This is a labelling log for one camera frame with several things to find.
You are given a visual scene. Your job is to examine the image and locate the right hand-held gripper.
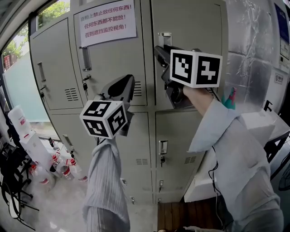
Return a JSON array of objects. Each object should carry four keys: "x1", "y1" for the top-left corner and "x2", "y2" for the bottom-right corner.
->
[{"x1": 155, "y1": 44, "x2": 223, "y2": 109}]

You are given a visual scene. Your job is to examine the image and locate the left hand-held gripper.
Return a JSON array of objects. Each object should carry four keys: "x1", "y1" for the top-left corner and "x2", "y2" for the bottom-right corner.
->
[{"x1": 79, "y1": 74, "x2": 136, "y2": 140}]

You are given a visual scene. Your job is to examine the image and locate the grey metal locker cabinet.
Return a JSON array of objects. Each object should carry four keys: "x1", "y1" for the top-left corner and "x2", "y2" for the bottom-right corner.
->
[{"x1": 29, "y1": 0, "x2": 229, "y2": 204}]

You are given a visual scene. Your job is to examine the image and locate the person's left forearm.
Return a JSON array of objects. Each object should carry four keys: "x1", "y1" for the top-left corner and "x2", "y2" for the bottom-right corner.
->
[{"x1": 82, "y1": 137, "x2": 131, "y2": 232}]

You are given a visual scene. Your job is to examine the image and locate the person's right forearm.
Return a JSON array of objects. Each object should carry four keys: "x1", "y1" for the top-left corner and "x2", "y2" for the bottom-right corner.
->
[{"x1": 183, "y1": 87, "x2": 285, "y2": 232}]

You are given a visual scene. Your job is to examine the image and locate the white paper notice red text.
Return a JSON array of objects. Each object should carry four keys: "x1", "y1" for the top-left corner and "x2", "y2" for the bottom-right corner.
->
[{"x1": 78, "y1": 0, "x2": 138, "y2": 48}]

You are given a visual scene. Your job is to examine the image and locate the teal spray bottle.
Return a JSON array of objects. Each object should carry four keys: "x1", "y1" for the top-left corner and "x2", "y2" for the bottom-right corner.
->
[{"x1": 221, "y1": 87, "x2": 237, "y2": 111}]

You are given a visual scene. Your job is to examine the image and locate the silver foil sheet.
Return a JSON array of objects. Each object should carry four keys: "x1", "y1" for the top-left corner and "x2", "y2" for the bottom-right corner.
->
[{"x1": 225, "y1": 0, "x2": 280, "y2": 114}]

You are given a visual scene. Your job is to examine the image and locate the clear water jug red cap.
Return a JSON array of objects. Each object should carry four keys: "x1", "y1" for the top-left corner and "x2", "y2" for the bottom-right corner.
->
[
  {"x1": 52, "y1": 154, "x2": 75, "y2": 181},
  {"x1": 31, "y1": 163, "x2": 55, "y2": 190},
  {"x1": 67, "y1": 158, "x2": 88, "y2": 182}
]

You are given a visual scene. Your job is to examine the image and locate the black framed glass window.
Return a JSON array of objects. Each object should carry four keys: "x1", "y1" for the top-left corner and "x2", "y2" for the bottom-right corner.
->
[{"x1": 0, "y1": 0, "x2": 71, "y2": 127}]

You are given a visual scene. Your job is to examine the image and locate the clear dispenser water bottle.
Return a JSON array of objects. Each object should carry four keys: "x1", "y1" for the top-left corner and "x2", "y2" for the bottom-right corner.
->
[{"x1": 8, "y1": 106, "x2": 32, "y2": 139}]

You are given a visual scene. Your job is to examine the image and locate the black high-back office chair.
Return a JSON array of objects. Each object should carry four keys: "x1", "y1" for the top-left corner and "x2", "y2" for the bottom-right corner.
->
[{"x1": 4, "y1": 115, "x2": 21, "y2": 148}]

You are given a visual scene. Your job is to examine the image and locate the white stepped block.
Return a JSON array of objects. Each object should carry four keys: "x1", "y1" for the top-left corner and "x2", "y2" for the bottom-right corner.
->
[{"x1": 184, "y1": 108, "x2": 290, "y2": 203}]

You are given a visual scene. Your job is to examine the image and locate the wooden slat platform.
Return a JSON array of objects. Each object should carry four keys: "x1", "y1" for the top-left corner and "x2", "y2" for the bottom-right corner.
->
[{"x1": 157, "y1": 197, "x2": 227, "y2": 232}]

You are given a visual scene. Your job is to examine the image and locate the person's own body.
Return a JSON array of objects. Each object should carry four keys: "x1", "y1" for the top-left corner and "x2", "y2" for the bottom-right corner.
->
[{"x1": 155, "y1": 225, "x2": 227, "y2": 232}]

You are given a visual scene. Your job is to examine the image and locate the small white wall sign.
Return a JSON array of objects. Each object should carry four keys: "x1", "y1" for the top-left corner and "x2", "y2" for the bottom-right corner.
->
[{"x1": 274, "y1": 72, "x2": 289, "y2": 85}]

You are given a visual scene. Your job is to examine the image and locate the white wall panel blue poster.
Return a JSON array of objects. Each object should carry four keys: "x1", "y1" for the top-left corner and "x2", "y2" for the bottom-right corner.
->
[{"x1": 273, "y1": 2, "x2": 290, "y2": 68}]

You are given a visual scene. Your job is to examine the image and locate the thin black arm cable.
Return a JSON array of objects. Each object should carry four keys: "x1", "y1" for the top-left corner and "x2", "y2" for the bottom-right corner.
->
[{"x1": 208, "y1": 146, "x2": 226, "y2": 231}]

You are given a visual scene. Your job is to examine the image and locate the black metal frame rack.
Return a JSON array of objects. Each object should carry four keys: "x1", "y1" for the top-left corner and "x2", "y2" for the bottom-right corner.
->
[{"x1": 264, "y1": 99, "x2": 290, "y2": 181}]

